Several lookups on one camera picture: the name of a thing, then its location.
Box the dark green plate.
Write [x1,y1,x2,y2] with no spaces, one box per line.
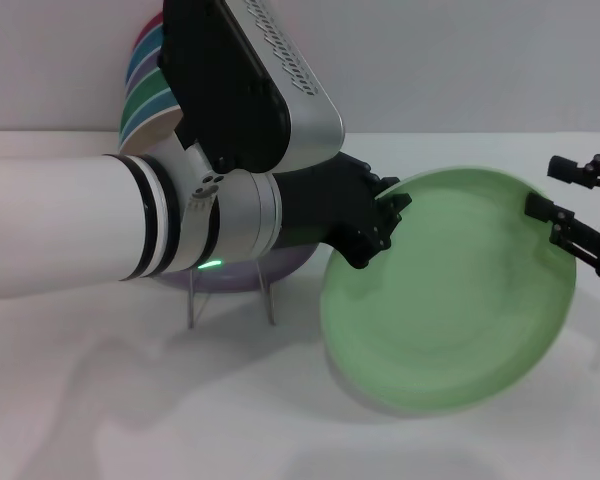
[121,64,177,124]

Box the metal wire plate rack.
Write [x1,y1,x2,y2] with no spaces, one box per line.
[187,262,277,329]

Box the light green plate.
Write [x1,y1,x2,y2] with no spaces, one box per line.
[319,167,579,414]

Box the lavender plate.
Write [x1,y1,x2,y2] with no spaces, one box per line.
[154,242,317,295]

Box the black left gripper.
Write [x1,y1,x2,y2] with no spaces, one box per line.
[277,152,414,271]

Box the maroon plate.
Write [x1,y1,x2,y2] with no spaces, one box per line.
[138,13,165,44]

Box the teal blue plate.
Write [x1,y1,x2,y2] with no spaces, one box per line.
[128,29,165,69]

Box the grey-purple plate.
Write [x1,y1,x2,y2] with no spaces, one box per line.
[126,49,164,86]

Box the blue plate, light-blue rim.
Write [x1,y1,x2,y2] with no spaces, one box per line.
[119,99,181,139]

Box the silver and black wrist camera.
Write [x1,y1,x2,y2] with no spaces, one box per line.
[157,0,345,174]

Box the beige plate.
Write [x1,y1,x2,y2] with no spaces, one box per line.
[118,107,186,154]

